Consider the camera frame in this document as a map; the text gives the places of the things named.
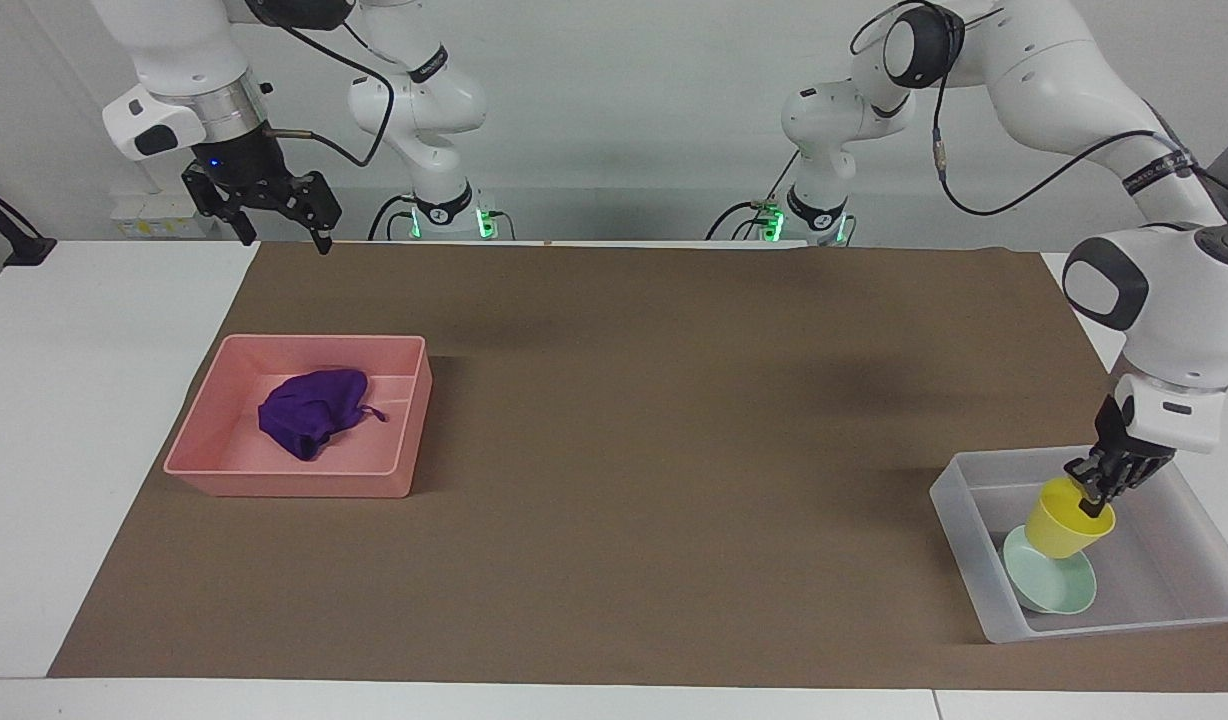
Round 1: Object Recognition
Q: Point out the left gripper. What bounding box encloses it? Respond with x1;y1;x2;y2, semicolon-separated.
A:
1063;394;1177;519

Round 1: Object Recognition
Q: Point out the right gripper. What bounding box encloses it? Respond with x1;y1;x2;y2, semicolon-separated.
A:
181;124;343;257

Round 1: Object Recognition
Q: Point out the yellow plastic cup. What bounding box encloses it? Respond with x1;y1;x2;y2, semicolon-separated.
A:
1023;476;1117;561

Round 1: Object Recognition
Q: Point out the clear plastic bin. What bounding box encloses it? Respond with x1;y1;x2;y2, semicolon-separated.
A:
929;446;1228;645

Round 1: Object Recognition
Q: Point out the white power strip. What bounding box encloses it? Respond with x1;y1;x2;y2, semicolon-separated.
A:
112;193;207;241

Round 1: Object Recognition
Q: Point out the light green plate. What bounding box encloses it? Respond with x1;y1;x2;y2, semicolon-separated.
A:
1002;525;1098;614

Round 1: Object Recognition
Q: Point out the purple cloth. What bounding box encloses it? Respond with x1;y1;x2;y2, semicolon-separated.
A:
257;368;389;462

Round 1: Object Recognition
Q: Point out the black stand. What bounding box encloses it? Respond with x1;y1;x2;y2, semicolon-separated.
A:
0;179;57;268

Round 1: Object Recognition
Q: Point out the pink plastic tray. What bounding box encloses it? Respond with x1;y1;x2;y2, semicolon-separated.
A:
163;334;434;499

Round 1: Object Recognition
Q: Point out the black cable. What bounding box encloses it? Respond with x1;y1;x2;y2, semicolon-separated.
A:
262;8;399;169
850;0;1228;233
367;194;417;242
704;150;805;242

